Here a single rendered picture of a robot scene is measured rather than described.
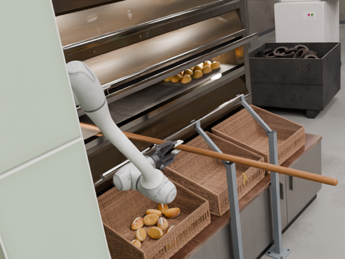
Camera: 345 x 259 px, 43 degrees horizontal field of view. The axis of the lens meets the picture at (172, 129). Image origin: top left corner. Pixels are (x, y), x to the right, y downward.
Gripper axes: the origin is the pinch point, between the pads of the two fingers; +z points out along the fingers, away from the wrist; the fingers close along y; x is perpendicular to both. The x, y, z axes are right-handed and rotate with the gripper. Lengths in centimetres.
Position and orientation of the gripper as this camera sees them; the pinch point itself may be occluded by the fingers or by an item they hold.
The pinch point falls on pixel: (177, 146)
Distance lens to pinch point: 220.6
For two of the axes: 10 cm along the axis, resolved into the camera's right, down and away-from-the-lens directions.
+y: 1.3, 9.2, 3.7
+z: 6.4, -3.6, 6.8
